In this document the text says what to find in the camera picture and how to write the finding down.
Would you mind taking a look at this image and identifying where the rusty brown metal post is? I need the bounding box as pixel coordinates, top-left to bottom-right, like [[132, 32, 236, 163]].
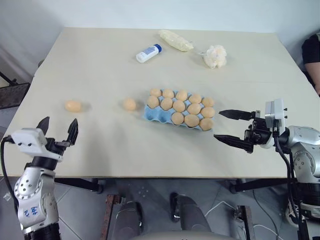
[[234, 204, 259, 240], [99, 194, 123, 240]]

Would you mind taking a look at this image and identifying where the white bottle with blue cap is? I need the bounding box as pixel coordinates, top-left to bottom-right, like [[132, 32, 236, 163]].
[[135, 43, 164, 64]]

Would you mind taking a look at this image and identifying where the dark rounded shape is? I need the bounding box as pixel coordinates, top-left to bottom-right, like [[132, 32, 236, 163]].
[[115, 200, 145, 238], [169, 191, 214, 238]]

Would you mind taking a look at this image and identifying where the black perforated metal stand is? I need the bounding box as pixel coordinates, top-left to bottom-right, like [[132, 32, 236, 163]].
[[0, 71, 31, 110]]

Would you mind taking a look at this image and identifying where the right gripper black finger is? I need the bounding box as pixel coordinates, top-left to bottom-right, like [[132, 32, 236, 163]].
[[218, 109, 253, 122], [213, 133, 248, 150]]

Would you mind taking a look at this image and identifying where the black table leg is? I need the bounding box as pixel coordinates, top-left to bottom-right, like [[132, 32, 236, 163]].
[[228, 177, 297, 195], [54, 177, 105, 195]]

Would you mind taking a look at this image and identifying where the clear bag of pale filling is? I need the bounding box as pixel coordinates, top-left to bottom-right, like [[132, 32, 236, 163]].
[[158, 29, 195, 53]]

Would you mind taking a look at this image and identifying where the white floor cable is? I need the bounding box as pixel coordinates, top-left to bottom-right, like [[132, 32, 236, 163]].
[[204, 199, 282, 238]]

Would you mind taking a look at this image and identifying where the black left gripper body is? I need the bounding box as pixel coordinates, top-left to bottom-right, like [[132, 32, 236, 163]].
[[44, 137, 73, 158]]

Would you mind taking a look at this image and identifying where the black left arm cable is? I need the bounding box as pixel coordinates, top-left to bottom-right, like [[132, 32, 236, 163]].
[[0, 135, 21, 210]]

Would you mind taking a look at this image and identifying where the person in black shirt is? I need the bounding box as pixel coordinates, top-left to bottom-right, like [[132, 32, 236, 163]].
[[300, 31, 320, 98]]

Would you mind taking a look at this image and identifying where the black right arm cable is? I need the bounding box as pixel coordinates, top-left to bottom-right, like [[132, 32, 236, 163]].
[[273, 134, 312, 240]]

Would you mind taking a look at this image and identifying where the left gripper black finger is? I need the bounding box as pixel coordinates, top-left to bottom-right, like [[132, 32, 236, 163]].
[[65, 118, 80, 147], [36, 116, 51, 138]]

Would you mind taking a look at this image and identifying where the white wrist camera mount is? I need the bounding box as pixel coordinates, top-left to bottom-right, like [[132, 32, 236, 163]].
[[11, 127, 63, 161], [264, 98, 288, 150]]

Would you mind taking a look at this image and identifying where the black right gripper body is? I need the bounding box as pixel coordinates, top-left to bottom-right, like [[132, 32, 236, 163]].
[[243, 110, 273, 154]]

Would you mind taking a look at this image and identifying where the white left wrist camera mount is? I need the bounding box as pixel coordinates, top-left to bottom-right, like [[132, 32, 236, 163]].
[[11, 127, 63, 161]]

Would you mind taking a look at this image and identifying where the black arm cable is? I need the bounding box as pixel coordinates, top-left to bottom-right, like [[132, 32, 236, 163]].
[[0, 135, 21, 210], [273, 134, 312, 240]]

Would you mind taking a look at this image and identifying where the blue egg carton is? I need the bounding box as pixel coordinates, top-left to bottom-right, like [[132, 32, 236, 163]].
[[143, 88, 216, 132]]

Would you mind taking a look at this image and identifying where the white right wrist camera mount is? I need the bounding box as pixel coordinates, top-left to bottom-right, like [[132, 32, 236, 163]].
[[264, 98, 288, 150]]

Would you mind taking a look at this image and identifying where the white mesh bath sponge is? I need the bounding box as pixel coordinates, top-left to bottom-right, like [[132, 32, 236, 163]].
[[202, 44, 228, 70]]

